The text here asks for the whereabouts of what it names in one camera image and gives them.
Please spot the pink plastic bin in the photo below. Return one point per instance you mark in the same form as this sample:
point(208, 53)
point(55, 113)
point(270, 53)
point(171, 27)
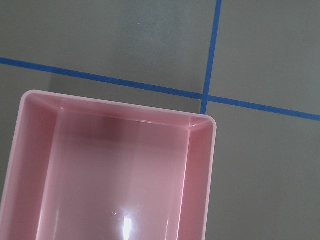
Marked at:
point(90, 169)

